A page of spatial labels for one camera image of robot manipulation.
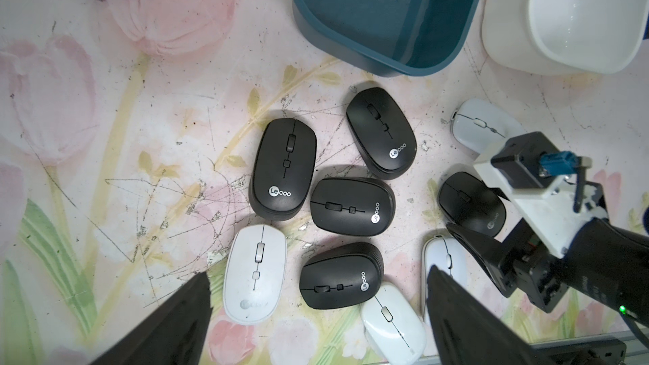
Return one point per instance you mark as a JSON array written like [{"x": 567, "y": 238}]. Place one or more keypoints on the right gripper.
[{"x": 521, "y": 262}]

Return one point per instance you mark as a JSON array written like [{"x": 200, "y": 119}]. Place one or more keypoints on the white storage box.
[{"x": 560, "y": 37}]

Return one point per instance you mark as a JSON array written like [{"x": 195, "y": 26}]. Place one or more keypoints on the teal storage box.
[{"x": 388, "y": 37}]

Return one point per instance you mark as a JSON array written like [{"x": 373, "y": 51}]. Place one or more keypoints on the black mouse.
[
  {"x": 353, "y": 206},
  {"x": 382, "y": 133},
  {"x": 283, "y": 169},
  {"x": 342, "y": 277},
  {"x": 468, "y": 202}
]

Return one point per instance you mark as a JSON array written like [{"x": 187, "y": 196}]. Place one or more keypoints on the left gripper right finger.
[{"x": 465, "y": 332}]

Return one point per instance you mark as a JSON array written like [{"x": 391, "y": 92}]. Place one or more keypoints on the white mouse bottom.
[{"x": 392, "y": 326}]

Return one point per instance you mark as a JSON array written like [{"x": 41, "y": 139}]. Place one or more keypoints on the white mouse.
[
  {"x": 254, "y": 275},
  {"x": 476, "y": 124},
  {"x": 392, "y": 326},
  {"x": 447, "y": 254}
]

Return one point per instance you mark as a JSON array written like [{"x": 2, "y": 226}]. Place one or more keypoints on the black mouse top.
[{"x": 382, "y": 133}]

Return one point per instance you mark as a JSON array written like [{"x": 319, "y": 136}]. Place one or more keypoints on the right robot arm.
[{"x": 603, "y": 262}]

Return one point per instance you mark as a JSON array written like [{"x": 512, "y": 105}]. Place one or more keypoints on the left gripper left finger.
[{"x": 175, "y": 333}]

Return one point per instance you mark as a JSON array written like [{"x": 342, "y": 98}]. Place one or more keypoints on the aluminium mounting rail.
[{"x": 613, "y": 348}]

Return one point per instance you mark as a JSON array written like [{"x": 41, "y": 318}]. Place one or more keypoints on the black mouse bottom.
[{"x": 342, "y": 277}]

